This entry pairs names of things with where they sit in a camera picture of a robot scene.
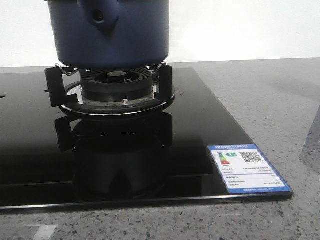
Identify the black pot support grate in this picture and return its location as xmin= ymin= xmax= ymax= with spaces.
xmin=45 ymin=63 xmax=169 ymax=107

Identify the blue energy label sticker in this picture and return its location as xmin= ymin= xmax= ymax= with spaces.
xmin=208 ymin=144 xmax=291 ymax=194

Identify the black glass gas stove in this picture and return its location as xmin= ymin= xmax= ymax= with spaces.
xmin=0 ymin=68 xmax=293 ymax=212

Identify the dark blue cooking pot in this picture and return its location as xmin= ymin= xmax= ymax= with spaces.
xmin=47 ymin=0 xmax=170 ymax=70

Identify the round gas burner head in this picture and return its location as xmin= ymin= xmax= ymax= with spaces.
xmin=60 ymin=64 xmax=175 ymax=117

